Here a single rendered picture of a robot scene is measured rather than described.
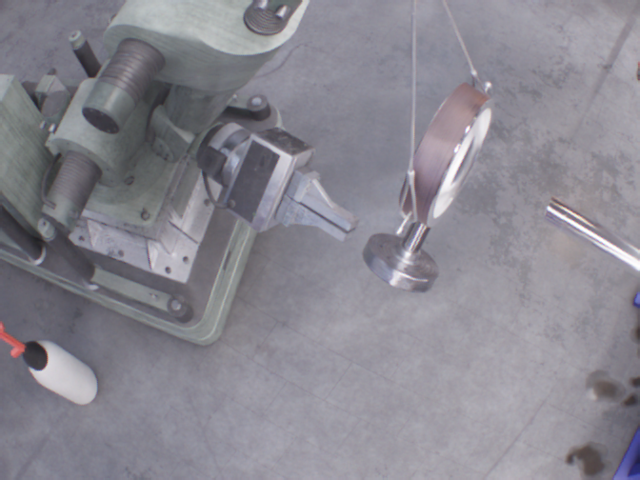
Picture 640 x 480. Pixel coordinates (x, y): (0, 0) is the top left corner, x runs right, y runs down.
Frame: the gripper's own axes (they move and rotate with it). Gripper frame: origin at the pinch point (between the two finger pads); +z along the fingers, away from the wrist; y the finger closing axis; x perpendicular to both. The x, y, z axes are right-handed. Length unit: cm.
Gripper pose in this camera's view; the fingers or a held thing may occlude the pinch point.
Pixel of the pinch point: (339, 223)
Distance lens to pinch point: 197.2
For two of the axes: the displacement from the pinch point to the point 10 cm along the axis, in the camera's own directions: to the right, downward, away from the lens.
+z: 8.1, 5.2, -2.7
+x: 4.4, -2.3, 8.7
